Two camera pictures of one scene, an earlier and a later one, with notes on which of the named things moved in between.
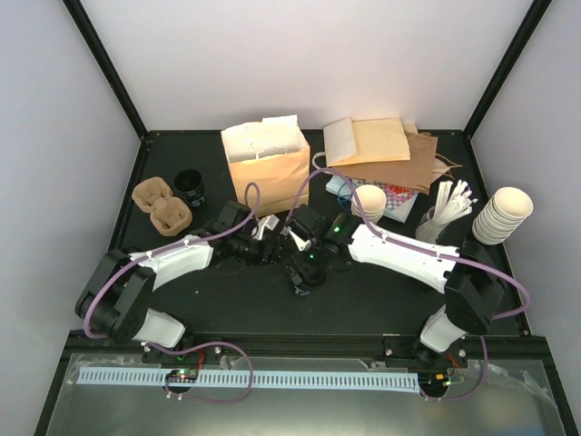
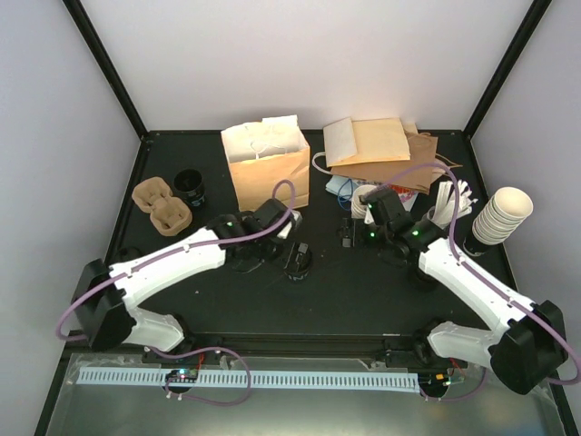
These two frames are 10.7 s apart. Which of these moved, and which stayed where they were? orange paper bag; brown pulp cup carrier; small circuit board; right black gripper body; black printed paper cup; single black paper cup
Moved: single black paper cup; right black gripper body
Stayed: brown pulp cup carrier; orange paper bag; black printed paper cup; small circuit board
